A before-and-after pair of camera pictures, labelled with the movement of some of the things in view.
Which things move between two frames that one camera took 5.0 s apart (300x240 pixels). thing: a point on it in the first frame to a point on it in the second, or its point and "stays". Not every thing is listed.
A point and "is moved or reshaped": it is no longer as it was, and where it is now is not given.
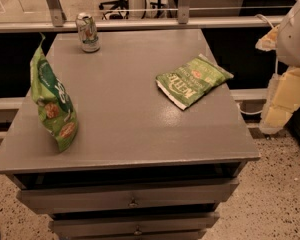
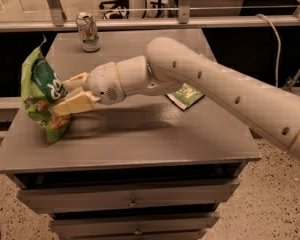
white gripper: [295, 37] to [104, 83]
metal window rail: [143, 23] stays
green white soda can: [87, 28] stays
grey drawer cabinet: [139, 168] stays
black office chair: [122, 3] stays
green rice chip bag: [53, 99] is moved or reshaped
